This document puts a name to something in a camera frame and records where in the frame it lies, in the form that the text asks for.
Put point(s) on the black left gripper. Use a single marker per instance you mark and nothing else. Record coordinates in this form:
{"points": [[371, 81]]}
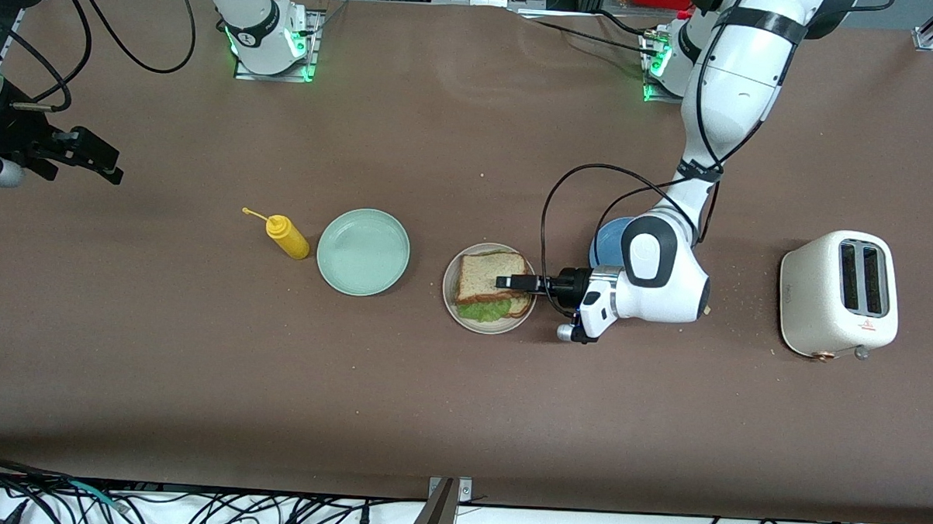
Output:
{"points": [[569, 284]]}

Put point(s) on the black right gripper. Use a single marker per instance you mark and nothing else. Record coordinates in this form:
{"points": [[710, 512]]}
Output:
{"points": [[9, 133]]}

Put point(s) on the brown bread slice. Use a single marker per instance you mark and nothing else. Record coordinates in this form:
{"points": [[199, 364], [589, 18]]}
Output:
{"points": [[481, 276], [521, 306]]}

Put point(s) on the green lettuce leaf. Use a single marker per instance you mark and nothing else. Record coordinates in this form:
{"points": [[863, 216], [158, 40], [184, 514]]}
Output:
{"points": [[484, 311]]}

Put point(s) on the yellow squeeze sauce bottle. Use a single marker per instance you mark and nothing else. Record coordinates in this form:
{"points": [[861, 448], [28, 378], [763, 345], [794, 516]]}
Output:
{"points": [[289, 239]]}

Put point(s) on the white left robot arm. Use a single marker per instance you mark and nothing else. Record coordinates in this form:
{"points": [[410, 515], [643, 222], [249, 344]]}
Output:
{"points": [[740, 85]]}

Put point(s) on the beige plate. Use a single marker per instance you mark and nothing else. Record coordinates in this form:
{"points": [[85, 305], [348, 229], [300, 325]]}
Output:
{"points": [[450, 296]]}

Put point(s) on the blue plate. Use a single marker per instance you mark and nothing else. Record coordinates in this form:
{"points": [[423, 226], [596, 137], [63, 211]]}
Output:
{"points": [[608, 247]]}

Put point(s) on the mint green plate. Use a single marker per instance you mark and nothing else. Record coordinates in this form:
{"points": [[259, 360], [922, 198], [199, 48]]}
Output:
{"points": [[363, 252]]}

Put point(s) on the white two-slot toaster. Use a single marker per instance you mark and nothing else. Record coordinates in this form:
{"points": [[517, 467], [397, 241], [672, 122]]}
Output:
{"points": [[814, 305]]}

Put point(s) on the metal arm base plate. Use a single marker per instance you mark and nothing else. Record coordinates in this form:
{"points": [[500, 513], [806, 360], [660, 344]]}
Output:
{"points": [[275, 73], [662, 94]]}

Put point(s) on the metal corner bracket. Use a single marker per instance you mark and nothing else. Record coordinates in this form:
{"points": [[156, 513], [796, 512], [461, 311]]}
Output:
{"points": [[465, 488]]}

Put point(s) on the dark frame bar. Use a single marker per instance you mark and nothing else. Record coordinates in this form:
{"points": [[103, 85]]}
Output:
{"points": [[436, 517]]}

